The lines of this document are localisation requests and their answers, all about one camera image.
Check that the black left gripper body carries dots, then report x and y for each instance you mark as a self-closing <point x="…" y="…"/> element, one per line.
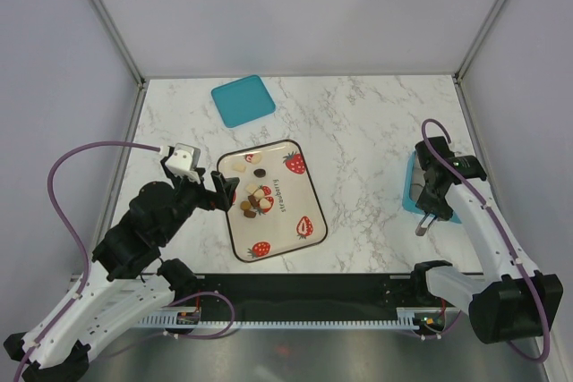
<point x="191" y="196"/>

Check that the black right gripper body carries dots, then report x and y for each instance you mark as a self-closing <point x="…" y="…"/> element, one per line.
<point x="430" y="200"/>

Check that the metal tongs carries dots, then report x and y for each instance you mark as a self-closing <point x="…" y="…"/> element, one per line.
<point x="424" y="225"/>

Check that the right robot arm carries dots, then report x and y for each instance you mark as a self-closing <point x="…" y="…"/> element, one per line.
<point x="515" y="300"/>

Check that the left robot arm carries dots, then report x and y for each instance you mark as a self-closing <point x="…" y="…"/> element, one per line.
<point x="83" y="323"/>

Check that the white cube chocolate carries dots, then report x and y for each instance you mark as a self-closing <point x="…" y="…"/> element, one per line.
<point x="238" y="167"/>
<point x="251" y="188"/>

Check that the teal chocolate box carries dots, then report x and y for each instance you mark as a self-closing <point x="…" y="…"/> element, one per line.
<point x="413" y="186"/>

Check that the caramel cup chocolate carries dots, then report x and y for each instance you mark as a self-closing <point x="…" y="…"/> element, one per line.
<point x="245" y="206"/>

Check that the brown square chocolate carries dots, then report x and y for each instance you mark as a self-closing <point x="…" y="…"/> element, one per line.
<point x="254" y="202"/>

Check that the brown cup chocolate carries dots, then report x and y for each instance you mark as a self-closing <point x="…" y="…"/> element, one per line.
<point x="249" y="214"/>

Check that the dark round cup chocolate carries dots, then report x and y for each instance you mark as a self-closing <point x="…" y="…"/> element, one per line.
<point x="259" y="172"/>

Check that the strawberry print serving tray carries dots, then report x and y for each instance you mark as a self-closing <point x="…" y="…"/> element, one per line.
<point x="276" y="209"/>

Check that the teal box lid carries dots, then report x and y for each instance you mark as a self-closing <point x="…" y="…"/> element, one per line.
<point x="242" y="101"/>

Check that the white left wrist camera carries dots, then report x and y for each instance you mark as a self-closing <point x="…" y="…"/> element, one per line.
<point x="180" y="162"/>

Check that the white cable duct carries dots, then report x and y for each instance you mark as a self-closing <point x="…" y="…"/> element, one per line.
<point x="404" y="319"/>

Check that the aluminium frame post right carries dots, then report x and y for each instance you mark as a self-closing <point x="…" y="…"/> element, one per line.
<point x="482" y="34"/>

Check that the aluminium frame post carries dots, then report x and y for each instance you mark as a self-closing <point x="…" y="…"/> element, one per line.
<point x="482" y="34"/>
<point x="105" y="18"/>

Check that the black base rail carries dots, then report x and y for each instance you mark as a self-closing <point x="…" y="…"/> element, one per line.
<point x="289" y="297"/>

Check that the aluminium frame post left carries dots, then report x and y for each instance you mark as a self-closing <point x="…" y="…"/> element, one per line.
<point x="105" y="18"/>

